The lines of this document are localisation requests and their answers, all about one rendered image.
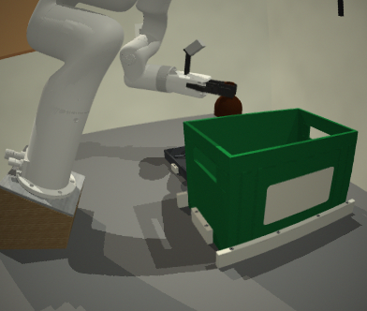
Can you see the brown glass bottle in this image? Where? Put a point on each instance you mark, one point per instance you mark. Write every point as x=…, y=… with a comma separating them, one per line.
x=225, y=106

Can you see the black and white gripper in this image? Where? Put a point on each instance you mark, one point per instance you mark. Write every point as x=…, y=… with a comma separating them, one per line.
x=190, y=85

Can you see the green divided crate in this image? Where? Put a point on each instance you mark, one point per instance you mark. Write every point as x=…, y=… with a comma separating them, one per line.
x=245, y=195

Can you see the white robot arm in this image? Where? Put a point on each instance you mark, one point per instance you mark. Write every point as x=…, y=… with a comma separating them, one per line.
x=87, y=42

